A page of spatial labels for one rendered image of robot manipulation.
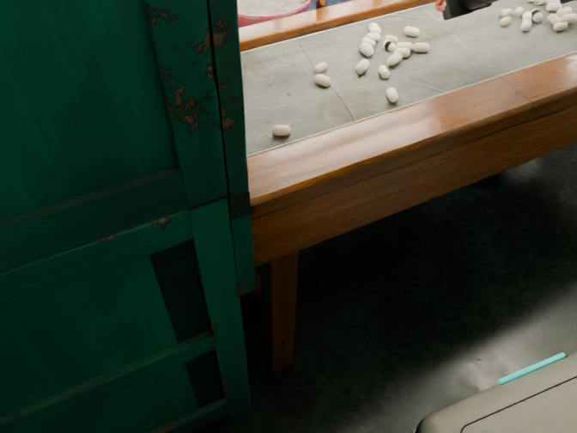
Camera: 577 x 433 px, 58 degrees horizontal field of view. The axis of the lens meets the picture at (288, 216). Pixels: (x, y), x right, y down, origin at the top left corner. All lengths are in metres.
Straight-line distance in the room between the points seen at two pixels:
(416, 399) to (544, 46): 0.92
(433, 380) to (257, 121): 0.89
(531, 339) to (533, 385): 0.41
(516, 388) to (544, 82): 0.64
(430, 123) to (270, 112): 0.29
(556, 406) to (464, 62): 0.75
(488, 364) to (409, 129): 0.85
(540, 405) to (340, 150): 0.71
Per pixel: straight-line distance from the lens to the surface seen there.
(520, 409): 1.27
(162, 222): 0.72
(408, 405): 1.50
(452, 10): 1.11
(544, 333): 1.73
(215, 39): 0.57
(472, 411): 1.23
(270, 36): 1.18
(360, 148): 0.91
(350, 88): 1.08
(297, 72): 1.11
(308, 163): 0.87
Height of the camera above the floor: 1.38
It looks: 50 degrees down
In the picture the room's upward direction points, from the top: 1 degrees clockwise
